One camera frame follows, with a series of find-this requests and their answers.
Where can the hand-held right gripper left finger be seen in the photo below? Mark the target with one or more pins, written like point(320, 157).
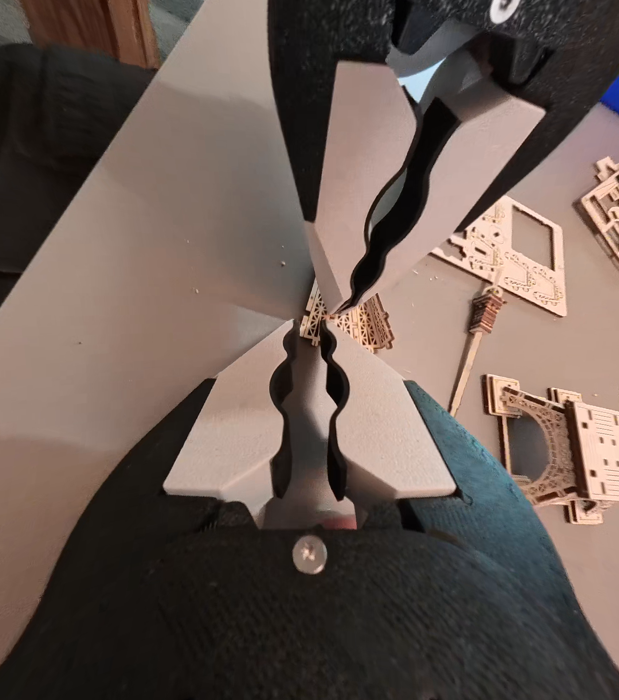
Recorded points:
point(222, 437)

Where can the wooden tower base model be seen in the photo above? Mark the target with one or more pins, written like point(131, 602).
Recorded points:
point(604, 448)

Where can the wooden part sheet with window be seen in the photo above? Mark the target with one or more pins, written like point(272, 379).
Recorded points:
point(528, 284)

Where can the brown wooden cabinet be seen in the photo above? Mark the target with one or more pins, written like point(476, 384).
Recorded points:
point(85, 27)

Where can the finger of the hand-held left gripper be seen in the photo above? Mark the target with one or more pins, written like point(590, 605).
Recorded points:
point(478, 164)
point(353, 164)

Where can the grey desk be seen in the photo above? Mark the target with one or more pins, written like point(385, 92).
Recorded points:
point(123, 328)

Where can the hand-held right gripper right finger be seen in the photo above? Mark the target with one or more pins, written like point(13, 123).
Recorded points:
point(397, 437)

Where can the wooden spire with brown stack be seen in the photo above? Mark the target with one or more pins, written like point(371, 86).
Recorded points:
point(487, 311)

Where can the wooden lattice tower section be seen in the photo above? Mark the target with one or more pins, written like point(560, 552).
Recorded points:
point(366, 328)

